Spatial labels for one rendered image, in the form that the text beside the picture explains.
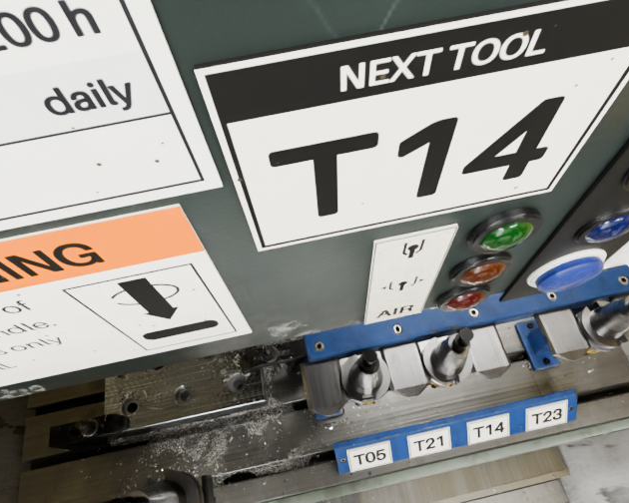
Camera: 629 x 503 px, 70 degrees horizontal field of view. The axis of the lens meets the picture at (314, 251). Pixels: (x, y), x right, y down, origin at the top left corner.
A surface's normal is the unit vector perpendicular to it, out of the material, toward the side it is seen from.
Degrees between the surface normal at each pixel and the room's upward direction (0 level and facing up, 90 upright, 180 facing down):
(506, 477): 7
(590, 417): 0
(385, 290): 90
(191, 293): 90
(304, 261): 90
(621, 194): 90
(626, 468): 24
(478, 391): 0
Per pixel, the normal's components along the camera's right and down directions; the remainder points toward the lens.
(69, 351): 0.20, 0.86
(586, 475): -0.45, -0.35
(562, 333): -0.06, -0.47
